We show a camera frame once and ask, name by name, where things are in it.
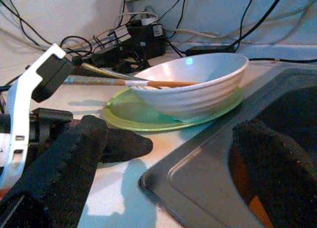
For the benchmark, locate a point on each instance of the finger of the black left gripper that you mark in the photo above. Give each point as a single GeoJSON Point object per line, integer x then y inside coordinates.
{"type": "Point", "coordinates": [128, 146]}

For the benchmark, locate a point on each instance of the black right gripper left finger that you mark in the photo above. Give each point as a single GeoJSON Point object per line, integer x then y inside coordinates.
{"type": "Point", "coordinates": [62, 168]}

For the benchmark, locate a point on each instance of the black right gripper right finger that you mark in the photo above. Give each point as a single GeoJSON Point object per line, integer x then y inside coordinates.
{"type": "Point", "coordinates": [280, 183]}

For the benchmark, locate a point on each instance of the green plate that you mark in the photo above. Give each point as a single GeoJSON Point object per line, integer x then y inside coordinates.
{"type": "Point", "coordinates": [128, 114]}

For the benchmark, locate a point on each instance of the wooden chopstick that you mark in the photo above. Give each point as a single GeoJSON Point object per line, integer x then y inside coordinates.
{"type": "Point", "coordinates": [99, 82]}
{"type": "Point", "coordinates": [91, 66]}

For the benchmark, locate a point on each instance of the white ribbed bowl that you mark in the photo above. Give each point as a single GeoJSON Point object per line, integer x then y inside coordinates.
{"type": "Point", "coordinates": [188, 99]}

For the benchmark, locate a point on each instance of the stainless steel sink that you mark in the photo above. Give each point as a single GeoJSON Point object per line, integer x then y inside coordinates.
{"type": "Point", "coordinates": [198, 168]}

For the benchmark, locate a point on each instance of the black power adapter pile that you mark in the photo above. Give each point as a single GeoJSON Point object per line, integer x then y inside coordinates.
{"type": "Point", "coordinates": [146, 40]}

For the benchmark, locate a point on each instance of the slim black power adapter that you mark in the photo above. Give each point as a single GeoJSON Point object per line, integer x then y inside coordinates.
{"type": "Point", "coordinates": [210, 49]}

